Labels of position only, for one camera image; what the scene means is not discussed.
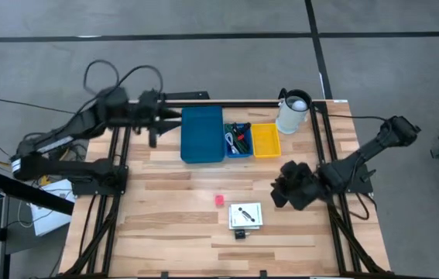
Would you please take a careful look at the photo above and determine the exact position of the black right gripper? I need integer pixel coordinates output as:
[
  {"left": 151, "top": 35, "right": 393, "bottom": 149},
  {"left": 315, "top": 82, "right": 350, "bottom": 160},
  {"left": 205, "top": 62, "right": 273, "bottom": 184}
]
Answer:
[{"left": 270, "top": 160, "right": 327, "bottom": 211}]

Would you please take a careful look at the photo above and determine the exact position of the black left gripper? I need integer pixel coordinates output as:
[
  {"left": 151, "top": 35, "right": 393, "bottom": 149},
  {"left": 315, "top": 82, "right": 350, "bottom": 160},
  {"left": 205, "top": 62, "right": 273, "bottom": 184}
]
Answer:
[{"left": 137, "top": 89, "right": 183, "bottom": 149}]

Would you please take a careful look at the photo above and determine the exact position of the white cable bundle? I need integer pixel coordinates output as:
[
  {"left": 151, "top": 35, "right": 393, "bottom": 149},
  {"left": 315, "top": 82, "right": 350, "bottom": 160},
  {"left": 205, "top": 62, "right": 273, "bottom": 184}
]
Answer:
[{"left": 225, "top": 133, "right": 240, "bottom": 155}]

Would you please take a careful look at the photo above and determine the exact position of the green braided cable bundle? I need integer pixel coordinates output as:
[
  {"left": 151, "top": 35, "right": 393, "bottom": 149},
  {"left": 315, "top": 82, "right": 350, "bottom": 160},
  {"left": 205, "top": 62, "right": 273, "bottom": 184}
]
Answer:
[{"left": 225, "top": 123, "right": 252, "bottom": 154}]

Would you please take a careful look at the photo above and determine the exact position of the large teal plastic bin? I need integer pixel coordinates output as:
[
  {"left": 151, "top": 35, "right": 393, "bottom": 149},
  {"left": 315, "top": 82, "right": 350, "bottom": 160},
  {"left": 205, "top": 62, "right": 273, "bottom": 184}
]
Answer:
[{"left": 180, "top": 106, "right": 227, "bottom": 164}]

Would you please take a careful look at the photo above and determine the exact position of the yellow slotted plastic basket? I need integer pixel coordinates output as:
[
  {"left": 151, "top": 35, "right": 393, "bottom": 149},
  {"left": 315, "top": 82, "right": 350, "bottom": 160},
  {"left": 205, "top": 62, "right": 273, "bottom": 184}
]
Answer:
[{"left": 250, "top": 122, "right": 283, "bottom": 159}]

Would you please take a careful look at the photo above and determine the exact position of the blue slotted plastic basket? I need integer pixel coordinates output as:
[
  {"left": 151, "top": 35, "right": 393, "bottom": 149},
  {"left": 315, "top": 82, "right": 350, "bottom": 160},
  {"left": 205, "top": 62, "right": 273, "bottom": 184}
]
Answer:
[{"left": 223, "top": 122, "right": 254, "bottom": 159}]

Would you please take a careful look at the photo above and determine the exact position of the white cylindrical jug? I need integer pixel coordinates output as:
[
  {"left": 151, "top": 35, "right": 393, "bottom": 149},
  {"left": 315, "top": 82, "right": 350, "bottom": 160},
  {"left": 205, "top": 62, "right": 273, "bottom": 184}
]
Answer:
[{"left": 275, "top": 88, "right": 313, "bottom": 136}]

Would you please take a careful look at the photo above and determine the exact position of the white cardboard box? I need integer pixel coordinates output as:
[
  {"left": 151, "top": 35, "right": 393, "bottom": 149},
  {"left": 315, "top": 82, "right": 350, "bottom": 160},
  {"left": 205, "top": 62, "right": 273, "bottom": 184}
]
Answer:
[{"left": 29, "top": 178, "right": 76, "bottom": 236}]

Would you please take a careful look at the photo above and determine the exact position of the black diagonal floor beam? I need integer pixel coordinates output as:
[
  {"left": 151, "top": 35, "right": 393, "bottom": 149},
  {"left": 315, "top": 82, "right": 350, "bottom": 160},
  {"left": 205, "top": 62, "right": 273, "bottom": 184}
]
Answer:
[{"left": 0, "top": 170, "right": 75, "bottom": 216}]

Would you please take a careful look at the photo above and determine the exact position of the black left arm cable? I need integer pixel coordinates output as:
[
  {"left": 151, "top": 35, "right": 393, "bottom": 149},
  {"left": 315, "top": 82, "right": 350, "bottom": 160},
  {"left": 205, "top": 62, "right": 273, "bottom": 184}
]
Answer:
[
  {"left": 83, "top": 59, "right": 122, "bottom": 96},
  {"left": 116, "top": 64, "right": 165, "bottom": 98}
]

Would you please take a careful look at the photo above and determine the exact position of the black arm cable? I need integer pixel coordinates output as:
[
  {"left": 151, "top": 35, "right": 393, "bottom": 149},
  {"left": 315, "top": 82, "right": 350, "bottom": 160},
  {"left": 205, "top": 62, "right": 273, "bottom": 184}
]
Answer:
[
  {"left": 116, "top": 64, "right": 165, "bottom": 98},
  {"left": 83, "top": 59, "right": 122, "bottom": 96},
  {"left": 348, "top": 191, "right": 371, "bottom": 221}
]

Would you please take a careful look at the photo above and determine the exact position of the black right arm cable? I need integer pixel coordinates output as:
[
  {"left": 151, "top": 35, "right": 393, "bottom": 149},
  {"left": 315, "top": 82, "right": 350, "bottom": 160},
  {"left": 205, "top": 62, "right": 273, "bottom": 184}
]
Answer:
[{"left": 348, "top": 191, "right": 371, "bottom": 221}]

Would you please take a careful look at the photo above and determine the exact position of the black aluminium table frame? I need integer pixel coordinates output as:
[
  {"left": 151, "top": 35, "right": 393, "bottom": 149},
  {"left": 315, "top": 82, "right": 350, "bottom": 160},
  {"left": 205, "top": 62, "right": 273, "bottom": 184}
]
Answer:
[{"left": 62, "top": 99, "right": 389, "bottom": 279}]

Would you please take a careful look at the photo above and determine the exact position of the thin black cable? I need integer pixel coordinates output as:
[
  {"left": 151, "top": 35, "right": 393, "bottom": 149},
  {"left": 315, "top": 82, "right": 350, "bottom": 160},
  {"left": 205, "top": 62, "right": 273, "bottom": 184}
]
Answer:
[
  {"left": 0, "top": 98, "right": 77, "bottom": 115},
  {"left": 325, "top": 113, "right": 390, "bottom": 123}
]

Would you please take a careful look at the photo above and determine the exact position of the yellow cable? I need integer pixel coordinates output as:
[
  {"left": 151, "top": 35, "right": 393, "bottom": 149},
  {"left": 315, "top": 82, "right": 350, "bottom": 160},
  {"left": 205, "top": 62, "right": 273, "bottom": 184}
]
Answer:
[{"left": 0, "top": 146, "right": 69, "bottom": 186}]

